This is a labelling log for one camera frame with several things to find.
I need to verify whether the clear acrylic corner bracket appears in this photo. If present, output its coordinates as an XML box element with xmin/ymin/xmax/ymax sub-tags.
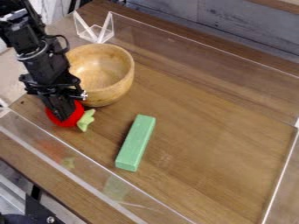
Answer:
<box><xmin>71</xmin><ymin>11</ymin><xmax>114</xmax><ymax>44</ymax></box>

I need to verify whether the red plush strawberry toy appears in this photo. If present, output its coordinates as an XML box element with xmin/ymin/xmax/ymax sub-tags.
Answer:
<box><xmin>43</xmin><ymin>101</ymin><xmax>96</xmax><ymax>132</ymax></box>

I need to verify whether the green rectangular block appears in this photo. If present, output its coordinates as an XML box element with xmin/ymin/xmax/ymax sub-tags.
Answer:
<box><xmin>116</xmin><ymin>115</ymin><xmax>154</xmax><ymax>172</ymax></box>

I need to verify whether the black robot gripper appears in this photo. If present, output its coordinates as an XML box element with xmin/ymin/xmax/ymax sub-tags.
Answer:
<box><xmin>17</xmin><ymin>51</ymin><xmax>88</xmax><ymax>122</ymax></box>

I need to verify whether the dark robot arm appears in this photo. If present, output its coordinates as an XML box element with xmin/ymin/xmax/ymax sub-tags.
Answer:
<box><xmin>0</xmin><ymin>0</ymin><xmax>86</xmax><ymax>122</ymax></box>

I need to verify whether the wooden bowl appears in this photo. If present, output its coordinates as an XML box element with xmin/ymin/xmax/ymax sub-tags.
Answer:
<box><xmin>66</xmin><ymin>44</ymin><xmax>134</xmax><ymax>107</ymax></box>

